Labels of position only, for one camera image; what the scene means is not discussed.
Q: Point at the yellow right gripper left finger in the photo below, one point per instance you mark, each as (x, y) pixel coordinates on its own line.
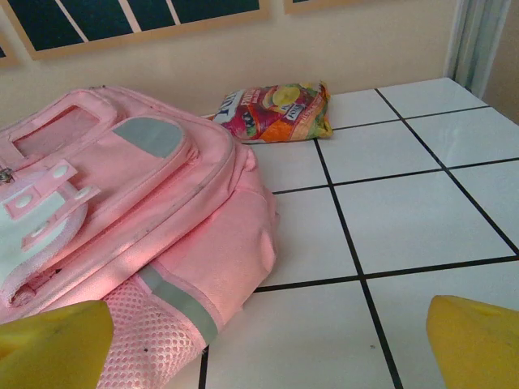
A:
(52, 344)

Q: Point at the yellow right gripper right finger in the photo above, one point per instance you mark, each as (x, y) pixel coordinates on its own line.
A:
(474, 344)

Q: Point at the pink school backpack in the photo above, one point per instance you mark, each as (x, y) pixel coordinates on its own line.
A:
(162, 194)

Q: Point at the colourful fruit candy packet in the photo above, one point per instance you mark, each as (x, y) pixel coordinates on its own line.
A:
(280, 117)

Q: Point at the aluminium corner post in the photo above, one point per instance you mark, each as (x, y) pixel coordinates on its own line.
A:
(478, 40)

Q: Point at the dark floral wall panel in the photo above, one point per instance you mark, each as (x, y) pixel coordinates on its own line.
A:
(101, 16)

